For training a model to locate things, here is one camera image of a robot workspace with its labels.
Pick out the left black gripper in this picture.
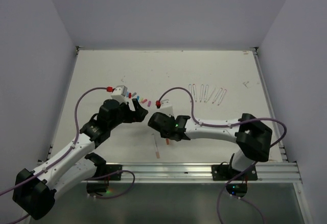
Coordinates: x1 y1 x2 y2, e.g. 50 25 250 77
108 98 147 130

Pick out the peach cap pen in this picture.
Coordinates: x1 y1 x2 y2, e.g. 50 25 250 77
152 134 160 159

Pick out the light blue pen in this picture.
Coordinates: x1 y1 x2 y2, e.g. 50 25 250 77
188 84 194 99

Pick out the grey pen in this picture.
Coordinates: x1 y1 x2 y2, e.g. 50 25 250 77
199 84 204 102

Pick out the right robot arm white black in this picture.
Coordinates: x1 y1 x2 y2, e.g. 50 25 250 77
148 112 272 180

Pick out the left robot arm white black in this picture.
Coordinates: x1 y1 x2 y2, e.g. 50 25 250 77
12 98 148 220

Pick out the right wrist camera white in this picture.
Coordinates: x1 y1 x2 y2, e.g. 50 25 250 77
159 101 174 117

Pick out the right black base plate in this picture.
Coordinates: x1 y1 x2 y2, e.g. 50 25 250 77
211 162 258 181

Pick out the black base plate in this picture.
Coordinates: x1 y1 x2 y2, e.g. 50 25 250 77
211 162 258 181
87 164 122 182

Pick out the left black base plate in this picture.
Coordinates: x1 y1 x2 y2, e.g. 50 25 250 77
87 164 122 182

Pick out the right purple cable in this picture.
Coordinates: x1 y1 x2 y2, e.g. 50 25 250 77
155 87 287 224

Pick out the purple cable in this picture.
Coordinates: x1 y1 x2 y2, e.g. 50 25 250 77
0 86 136 223
155 87 287 224

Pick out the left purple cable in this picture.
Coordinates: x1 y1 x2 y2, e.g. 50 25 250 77
0 86 136 223

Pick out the aluminium mounting rail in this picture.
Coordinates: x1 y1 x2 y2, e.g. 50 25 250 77
35 161 302 184

